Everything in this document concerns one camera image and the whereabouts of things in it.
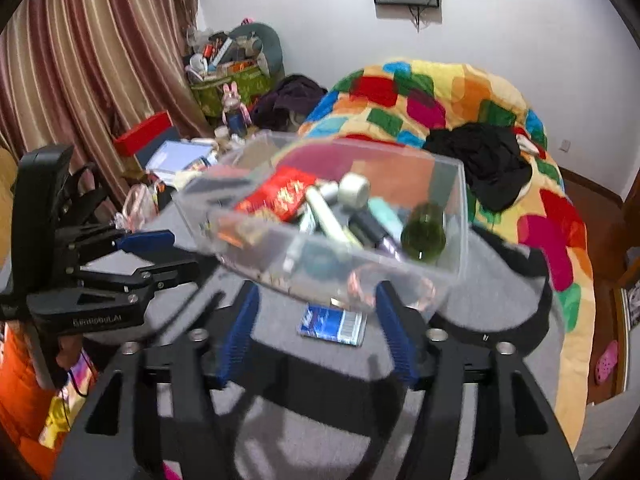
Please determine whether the striped curtain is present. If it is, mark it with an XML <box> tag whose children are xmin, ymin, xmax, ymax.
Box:
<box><xmin>0</xmin><ymin>0</ymin><xmax>212</xmax><ymax>242</ymax></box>

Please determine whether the pink clog shoe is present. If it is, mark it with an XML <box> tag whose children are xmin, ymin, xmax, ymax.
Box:
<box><xmin>594</xmin><ymin>340</ymin><xmax>620</xmax><ymax>386</ymax></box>

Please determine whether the pink bunny bottle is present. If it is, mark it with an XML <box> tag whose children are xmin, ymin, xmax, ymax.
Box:
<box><xmin>221</xmin><ymin>82</ymin><xmax>251</xmax><ymax>139</ymax></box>

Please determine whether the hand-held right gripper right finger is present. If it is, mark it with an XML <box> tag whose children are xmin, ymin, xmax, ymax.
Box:
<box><xmin>374</xmin><ymin>280</ymin><xmax>581</xmax><ymax>480</ymax></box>

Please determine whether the blue white packet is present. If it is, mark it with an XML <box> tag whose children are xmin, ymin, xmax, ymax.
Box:
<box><xmin>297</xmin><ymin>304</ymin><xmax>368</xmax><ymax>347</ymax></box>

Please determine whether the white cosmetic tube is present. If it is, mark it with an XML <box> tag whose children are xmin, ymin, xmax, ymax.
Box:
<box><xmin>305</xmin><ymin>185</ymin><xmax>364</xmax><ymax>250</ymax></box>

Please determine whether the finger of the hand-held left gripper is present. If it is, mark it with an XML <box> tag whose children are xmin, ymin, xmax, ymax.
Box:
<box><xmin>56</xmin><ymin>226</ymin><xmax>177</xmax><ymax>264</ymax></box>
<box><xmin>74</xmin><ymin>256</ymin><xmax>202</xmax><ymax>307</ymax></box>

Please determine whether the red box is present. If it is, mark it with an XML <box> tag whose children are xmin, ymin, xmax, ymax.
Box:
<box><xmin>114</xmin><ymin>111</ymin><xmax>181</xmax><ymax>172</ymax></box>

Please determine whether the black clothing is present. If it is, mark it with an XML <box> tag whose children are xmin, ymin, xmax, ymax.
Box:
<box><xmin>424</xmin><ymin>122</ymin><xmax>534</xmax><ymax>214</ymax></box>

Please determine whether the blue white book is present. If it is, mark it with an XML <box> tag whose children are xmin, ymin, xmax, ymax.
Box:
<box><xmin>145</xmin><ymin>140</ymin><xmax>219</xmax><ymax>182</ymax></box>

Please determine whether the red gold packet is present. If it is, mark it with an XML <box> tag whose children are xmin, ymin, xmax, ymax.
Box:
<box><xmin>234</xmin><ymin>165</ymin><xmax>320</xmax><ymax>222</ymax></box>

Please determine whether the teal tube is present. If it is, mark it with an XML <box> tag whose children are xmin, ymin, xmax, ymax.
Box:
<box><xmin>367</xmin><ymin>197</ymin><xmax>406</xmax><ymax>244</ymax></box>

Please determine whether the person's left hand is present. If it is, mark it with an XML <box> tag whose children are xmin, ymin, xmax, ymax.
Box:
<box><xmin>56</xmin><ymin>334</ymin><xmax>85</xmax><ymax>368</ymax></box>

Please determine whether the dark purple clothing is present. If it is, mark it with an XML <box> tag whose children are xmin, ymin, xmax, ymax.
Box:
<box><xmin>250</xmin><ymin>74</ymin><xmax>329</xmax><ymax>134</ymax></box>

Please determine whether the black cosmetic tube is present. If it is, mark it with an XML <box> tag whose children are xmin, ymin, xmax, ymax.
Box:
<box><xmin>347</xmin><ymin>210</ymin><xmax>397</xmax><ymax>252</ymax></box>

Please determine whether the colourful patchwork blanket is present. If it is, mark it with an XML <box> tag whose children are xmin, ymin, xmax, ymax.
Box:
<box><xmin>297</xmin><ymin>57</ymin><xmax>597</xmax><ymax>456</ymax></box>

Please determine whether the grey neck pillow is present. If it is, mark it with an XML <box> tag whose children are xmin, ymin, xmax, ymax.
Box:
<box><xmin>227</xmin><ymin>22</ymin><xmax>286</xmax><ymax>79</ymax></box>

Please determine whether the wooden shelf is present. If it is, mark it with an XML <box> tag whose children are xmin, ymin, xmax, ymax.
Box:
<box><xmin>585</xmin><ymin>246</ymin><xmax>640</xmax><ymax>407</ymax></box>

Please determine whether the green glass bottle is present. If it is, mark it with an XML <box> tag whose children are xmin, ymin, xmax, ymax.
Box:
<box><xmin>400</xmin><ymin>201</ymin><xmax>448</xmax><ymax>263</ymax></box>

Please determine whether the green bag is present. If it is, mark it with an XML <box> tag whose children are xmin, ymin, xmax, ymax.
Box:
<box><xmin>190</xmin><ymin>65</ymin><xmax>274</xmax><ymax>119</ymax></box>

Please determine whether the clear plastic box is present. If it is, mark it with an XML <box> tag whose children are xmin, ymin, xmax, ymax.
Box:
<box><xmin>171</xmin><ymin>129</ymin><xmax>470</xmax><ymax>312</ymax></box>

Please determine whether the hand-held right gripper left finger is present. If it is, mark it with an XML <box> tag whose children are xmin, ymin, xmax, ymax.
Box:
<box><xmin>52</xmin><ymin>282</ymin><xmax>263</xmax><ymax>480</ymax></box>

